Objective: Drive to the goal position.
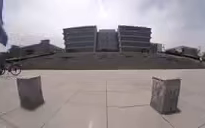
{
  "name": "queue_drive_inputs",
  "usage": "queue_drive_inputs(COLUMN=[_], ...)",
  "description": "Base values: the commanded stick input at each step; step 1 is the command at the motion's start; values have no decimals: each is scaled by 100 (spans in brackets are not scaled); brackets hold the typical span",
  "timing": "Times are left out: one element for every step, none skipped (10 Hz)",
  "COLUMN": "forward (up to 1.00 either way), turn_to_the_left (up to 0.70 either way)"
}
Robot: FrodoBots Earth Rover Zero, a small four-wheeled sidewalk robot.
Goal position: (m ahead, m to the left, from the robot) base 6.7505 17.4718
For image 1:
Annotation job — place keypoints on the low dark building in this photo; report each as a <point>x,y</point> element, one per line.
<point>36,49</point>

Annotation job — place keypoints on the dark grassy slope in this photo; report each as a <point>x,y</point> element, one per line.
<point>110,60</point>

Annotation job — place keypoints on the square concrete bollard block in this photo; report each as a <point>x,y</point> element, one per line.
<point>30,91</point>
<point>165,95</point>

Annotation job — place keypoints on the large grey multi-storey building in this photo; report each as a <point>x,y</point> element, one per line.
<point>106,40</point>

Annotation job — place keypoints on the low grey building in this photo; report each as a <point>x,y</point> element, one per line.
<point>183,51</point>

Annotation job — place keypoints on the pale concrete slab plaza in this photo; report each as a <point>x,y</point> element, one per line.
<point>106,86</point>

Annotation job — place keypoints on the parked bicycles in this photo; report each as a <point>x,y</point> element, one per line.
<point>6,69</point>

